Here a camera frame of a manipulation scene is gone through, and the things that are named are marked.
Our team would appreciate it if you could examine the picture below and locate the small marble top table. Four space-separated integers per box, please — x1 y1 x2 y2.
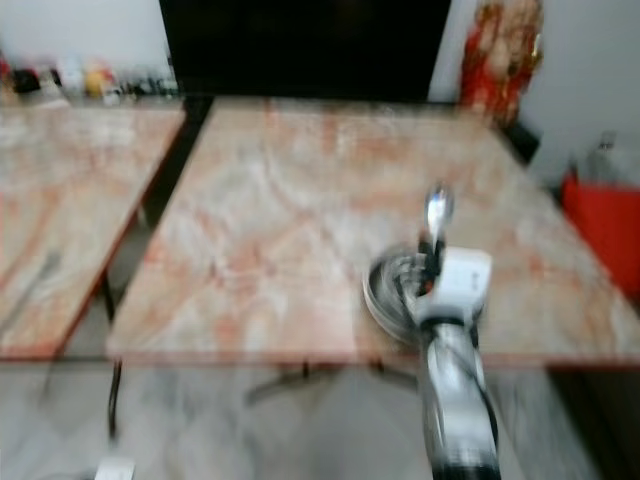
0 104 188 362

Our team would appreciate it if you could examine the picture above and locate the small black shelf item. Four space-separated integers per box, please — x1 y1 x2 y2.
13 70 42 97

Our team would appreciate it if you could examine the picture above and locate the round silver metal plate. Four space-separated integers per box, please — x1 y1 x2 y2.
362 249 437 348

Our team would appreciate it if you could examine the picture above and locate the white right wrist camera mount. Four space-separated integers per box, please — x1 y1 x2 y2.
430 246 494 320

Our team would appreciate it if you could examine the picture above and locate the red and gold statue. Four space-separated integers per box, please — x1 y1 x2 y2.
459 0 545 128

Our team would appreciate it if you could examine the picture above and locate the large marble top table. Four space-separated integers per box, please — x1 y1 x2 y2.
105 96 640 373

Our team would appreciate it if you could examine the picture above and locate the dark metal table base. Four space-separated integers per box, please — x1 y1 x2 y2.
244 361 423 407

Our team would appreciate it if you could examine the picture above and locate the yellow figurine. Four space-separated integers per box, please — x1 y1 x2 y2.
85 62 114 99

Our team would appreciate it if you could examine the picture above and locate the silver metal spoon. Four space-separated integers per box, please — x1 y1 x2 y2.
424 185 455 251

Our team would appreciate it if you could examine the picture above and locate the black television screen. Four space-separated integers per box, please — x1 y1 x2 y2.
157 0 454 102

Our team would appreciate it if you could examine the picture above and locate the black table leg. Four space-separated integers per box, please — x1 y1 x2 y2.
104 360 124 443

